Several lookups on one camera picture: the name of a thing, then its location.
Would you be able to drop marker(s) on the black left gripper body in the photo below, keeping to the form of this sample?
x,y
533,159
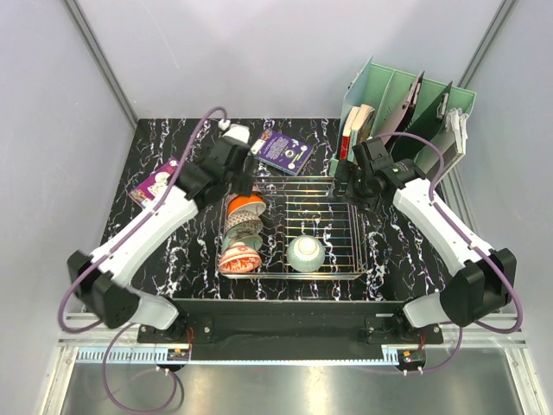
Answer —
x,y
204,159

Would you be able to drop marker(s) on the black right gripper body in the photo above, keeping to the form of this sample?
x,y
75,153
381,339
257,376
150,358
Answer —
x,y
359,191

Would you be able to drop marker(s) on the orange bowl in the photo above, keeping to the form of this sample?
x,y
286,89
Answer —
x,y
253,204

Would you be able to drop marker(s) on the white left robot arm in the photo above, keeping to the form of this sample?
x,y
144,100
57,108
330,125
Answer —
x,y
102,279

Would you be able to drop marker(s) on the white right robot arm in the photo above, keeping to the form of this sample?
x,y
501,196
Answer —
x,y
482,278

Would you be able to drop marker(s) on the red spine book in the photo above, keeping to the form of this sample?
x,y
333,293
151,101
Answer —
x,y
344,147

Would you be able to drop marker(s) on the dark green clipboard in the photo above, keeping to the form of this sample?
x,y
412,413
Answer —
x,y
427,125

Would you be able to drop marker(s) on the cream paperback book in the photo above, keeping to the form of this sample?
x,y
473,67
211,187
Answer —
x,y
358,124

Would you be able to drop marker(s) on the dark purple paperback book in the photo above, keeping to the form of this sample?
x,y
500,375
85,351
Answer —
x,y
284,153

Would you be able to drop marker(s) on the teal bird patterned bowl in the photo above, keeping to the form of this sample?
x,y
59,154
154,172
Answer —
x,y
248,237

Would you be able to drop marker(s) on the purple rabbit picture book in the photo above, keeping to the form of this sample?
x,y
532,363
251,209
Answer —
x,y
146,192

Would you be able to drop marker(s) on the mint green file organizer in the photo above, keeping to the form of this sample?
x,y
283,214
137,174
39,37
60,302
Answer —
x,y
382,87

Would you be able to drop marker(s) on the pink clipboard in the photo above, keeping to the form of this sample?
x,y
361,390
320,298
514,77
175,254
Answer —
x,y
398,104

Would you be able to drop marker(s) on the red white floral bowl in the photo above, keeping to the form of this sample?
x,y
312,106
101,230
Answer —
x,y
239,258

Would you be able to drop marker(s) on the pale green upturned bowl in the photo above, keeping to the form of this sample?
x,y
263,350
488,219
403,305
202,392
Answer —
x,y
305,254

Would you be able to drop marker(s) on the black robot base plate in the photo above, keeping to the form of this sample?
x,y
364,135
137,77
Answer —
x,y
290,332

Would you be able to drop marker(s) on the aluminium frame rail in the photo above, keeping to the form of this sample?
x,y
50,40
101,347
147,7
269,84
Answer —
x,y
104,345

